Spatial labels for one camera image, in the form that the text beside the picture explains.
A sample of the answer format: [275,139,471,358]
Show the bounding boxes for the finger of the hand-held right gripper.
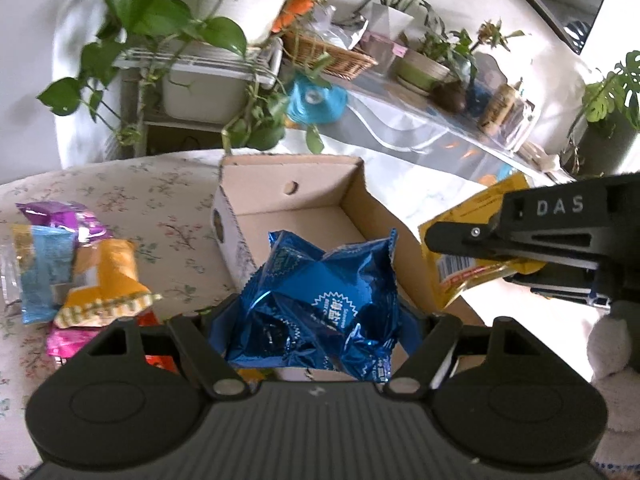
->
[502,260,614,309]
[424,217,602,274]

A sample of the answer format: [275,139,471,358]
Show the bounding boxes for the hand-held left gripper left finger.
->
[89,293,252,401]

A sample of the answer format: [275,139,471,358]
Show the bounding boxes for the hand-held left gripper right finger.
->
[382,310,538,401]

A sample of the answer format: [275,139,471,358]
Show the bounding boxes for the dark blue foil snack packet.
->
[207,229,402,387]

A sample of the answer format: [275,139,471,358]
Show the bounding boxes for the light blue yellow snack packet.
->
[12,225,79,325]

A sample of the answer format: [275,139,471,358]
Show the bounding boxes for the cardboard box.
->
[211,155,484,382]

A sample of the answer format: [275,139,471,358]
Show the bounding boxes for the red orange snack packet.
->
[134,310,180,374]

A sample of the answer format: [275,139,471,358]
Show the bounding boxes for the orange yellow snack packet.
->
[54,238,164,329]

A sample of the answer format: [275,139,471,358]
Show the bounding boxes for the clear glass jar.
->
[500,94,542,152]

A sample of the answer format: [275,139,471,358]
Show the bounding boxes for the side table with clear cover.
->
[280,60,577,187]

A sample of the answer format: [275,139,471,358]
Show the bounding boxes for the pink snack packet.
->
[46,317,109,369]

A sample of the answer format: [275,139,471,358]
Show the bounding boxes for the monstera plant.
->
[559,50,640,177]

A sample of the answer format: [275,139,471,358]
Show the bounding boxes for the brown bottle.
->
[477,82,517,134]

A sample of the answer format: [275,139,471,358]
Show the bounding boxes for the brown round object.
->
[432,82,469,114]

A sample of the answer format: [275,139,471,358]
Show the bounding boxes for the plant in green pot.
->
[392,19,527,97]

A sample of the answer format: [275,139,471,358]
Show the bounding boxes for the purple snack packet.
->
[15,200,114,242]

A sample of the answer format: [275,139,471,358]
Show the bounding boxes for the clear plastic packet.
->
[0,242,24,312]

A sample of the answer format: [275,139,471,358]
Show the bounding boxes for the blue round tape roll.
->
[289,77,349,124]

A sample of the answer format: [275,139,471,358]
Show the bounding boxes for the wicker basket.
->
[282,29,379,81]

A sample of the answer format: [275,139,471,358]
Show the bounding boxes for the leafy plant in square pot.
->
[344,0,467,42]

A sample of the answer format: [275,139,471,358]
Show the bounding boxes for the clear plastic bags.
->
[300,4,371,52]

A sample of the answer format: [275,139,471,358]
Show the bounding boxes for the white storage bin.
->
[162,55,262,124]

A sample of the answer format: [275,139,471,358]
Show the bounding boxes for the orange item behind basket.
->
[272,0,314,34]

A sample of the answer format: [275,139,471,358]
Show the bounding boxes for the white metal rack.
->
[112,37,284,159]

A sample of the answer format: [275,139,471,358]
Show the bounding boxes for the pothos plant in white pot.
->
[37,0,347,157]

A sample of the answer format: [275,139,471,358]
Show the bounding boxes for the white refrigerator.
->
[0,0,67,182]

